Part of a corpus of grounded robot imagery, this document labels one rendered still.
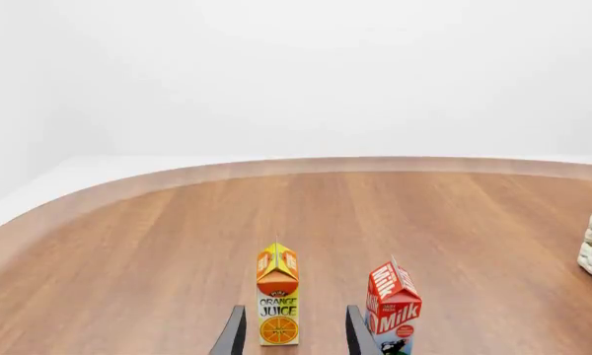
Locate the red milk carton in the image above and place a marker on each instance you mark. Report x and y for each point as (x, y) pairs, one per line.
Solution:
(393, 310)

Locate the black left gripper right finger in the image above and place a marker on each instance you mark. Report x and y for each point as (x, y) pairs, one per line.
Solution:
(356, 336)

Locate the orange juice carton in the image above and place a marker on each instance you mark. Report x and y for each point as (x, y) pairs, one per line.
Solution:
(277, 296)

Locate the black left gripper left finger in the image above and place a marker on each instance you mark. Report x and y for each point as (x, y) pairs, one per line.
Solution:
(233, 336)

